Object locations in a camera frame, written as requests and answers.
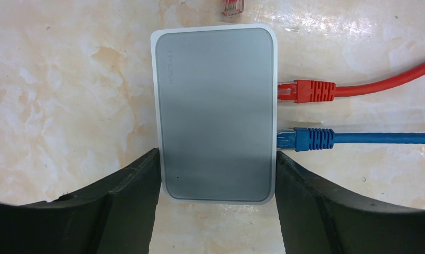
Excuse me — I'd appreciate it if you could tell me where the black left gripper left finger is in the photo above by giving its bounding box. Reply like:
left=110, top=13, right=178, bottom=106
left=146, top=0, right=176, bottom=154
left=0, top=149, right=161, bottom=253

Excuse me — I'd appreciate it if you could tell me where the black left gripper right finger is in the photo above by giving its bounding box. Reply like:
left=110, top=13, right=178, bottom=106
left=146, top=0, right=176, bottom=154
left=275, top=152, right=425, bottom=253

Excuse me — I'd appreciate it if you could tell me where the blue ethernet cable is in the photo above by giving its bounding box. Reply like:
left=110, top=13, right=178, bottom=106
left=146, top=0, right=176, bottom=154
left=276, top=127, right=425, bottom=152

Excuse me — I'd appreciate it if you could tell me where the red ethernet cable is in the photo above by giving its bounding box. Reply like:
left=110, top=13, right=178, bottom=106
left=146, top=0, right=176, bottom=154
left=221, top=0, right=425, bottom=104

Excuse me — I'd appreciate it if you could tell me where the white network switch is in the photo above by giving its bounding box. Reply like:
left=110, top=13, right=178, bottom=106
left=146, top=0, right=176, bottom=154
left=151, top=23, right=278, bottom=205

